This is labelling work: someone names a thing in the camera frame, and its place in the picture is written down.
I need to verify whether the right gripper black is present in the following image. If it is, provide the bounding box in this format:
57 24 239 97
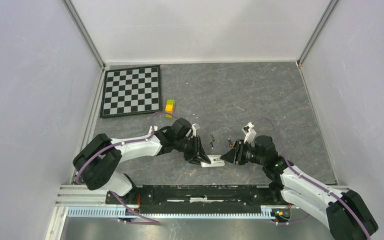
219 139 266 166

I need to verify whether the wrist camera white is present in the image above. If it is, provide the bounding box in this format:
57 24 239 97
191 123 201 137
241 122 257 144

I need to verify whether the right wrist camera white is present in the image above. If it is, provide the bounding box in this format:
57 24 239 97
241 122 257 144

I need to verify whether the black white chessboard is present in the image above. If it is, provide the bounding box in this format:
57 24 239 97
99 65 163 119

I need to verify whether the white remote control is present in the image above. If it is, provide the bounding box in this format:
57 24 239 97
200 155 226 168

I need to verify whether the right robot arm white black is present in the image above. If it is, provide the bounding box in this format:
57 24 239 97
220 135 379 240

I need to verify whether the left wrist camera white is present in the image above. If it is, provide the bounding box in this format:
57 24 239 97
191 123 201 137

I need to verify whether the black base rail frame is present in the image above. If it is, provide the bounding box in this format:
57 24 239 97
121 184 289 215

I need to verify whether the white cable duct comb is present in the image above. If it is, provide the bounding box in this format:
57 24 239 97
66 206 275 220

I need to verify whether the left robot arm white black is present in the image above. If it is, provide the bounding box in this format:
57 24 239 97
72 118 211 204

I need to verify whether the white remote left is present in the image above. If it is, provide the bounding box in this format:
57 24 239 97
148 125 158 134

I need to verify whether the green yellow orange brick stack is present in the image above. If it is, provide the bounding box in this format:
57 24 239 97
165 99 175 118

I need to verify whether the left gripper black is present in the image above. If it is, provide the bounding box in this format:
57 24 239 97
174 135 210 167

